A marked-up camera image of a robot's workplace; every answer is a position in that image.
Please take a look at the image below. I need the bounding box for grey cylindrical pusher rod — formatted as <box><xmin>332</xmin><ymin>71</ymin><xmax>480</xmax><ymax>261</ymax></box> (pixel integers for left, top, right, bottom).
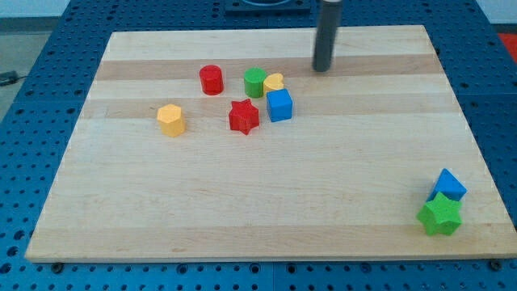
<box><xmin>312</xmin><ymin>0</ymin><xmax>343</xmax><ymax>73</ymax></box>

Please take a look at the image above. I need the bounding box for blue cube block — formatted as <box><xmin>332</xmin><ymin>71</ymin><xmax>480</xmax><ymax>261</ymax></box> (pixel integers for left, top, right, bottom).
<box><xmin>267</xmin><ymin>89</ymin><xmax>293</xmax><ymax>122</ymax></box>

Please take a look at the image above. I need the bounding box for blue triangle block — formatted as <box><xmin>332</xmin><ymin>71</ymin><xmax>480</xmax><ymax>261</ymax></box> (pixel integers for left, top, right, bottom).
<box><xmin>427</xmin><ymin>168</ymin><xmax>468</xmax><ymax>201</ymax></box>

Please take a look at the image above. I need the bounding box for yellow heart block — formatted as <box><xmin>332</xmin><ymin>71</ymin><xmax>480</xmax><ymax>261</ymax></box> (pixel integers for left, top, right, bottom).
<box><xmin>263</xmin><ymin>73</ymin><xmax>284</xmax><ymax>95</ymax></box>

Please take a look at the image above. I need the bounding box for green cylinder block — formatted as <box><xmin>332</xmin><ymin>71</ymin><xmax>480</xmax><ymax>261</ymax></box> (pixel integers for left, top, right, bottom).
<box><xmin>243</xmin><ymin>67</ymin><xmax>267</xmax><ymax>98</ymax></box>

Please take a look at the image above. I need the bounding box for red cylinder block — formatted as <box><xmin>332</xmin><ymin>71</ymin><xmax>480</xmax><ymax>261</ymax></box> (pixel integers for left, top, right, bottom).
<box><xmin>199</xmin><ymin>65</ymin><xmax>224</xmax><ymax>95</ymax></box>

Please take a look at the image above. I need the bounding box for red star block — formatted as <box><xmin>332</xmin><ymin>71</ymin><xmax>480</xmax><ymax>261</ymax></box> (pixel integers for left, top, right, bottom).
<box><xmin>229</xmin><ymin>99</ymin><xmax>260</xmax><ymax>135</ymax></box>

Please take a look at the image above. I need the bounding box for light wooden board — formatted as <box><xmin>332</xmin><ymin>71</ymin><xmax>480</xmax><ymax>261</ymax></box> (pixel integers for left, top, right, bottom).
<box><xmin>26</xmin><ymin>25</ymin><xmax>516</xmax><ymax>263</ymax></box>

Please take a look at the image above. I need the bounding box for yellow hexagon block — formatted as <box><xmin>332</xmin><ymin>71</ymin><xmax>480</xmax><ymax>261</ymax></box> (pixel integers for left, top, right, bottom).
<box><xmin>157</xmin><ymin>104</ymin><xmax>186</xmax><ymax>137</ymax></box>

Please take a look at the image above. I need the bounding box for green star block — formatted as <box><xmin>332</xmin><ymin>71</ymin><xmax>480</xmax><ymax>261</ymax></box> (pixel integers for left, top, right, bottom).
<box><xmin>416</xmin><ymin>192</ymin><xmax>462</xmax><ymax>236</ymax></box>

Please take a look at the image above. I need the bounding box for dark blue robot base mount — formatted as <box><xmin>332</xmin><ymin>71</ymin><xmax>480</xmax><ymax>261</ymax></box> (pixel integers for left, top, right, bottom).
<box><xmin>223</xmin><ymin>0</ymin><xmax>312</xmax><ymax>14</ymax></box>

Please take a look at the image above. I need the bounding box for black cable on floor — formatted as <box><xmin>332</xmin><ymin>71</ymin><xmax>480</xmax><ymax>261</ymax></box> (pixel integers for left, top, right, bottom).
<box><xmin>0</xmin><ymin>70</ymin><xmax>27</xmax><ymax>86</ymax></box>

